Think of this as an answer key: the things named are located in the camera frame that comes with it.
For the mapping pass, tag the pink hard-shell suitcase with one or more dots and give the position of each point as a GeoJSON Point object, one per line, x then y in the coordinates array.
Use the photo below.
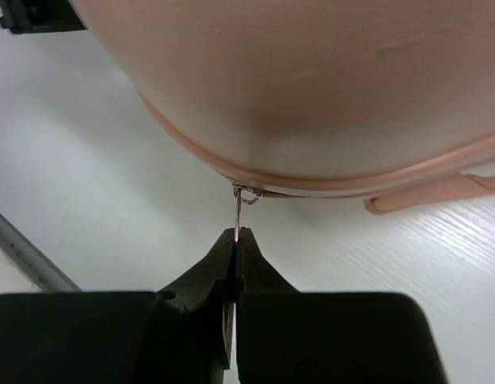
{"type": "Point", "coordinates": [392, 102]}

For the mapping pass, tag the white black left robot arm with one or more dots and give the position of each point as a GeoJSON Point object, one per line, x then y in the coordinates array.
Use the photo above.
{"type": "Point", "coordinates": [38, 16]}

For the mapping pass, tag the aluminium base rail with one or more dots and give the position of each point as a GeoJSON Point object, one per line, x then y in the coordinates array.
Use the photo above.
{"type": "Point", "coordinates": [32, 262]}

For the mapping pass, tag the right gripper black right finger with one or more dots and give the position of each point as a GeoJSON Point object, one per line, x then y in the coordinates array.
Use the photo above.
{"type": "Point", "coordinates": [286, 336]}

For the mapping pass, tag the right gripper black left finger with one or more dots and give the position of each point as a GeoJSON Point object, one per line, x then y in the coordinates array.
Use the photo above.
{"type": "Point", "coordinates": [180, 334]}

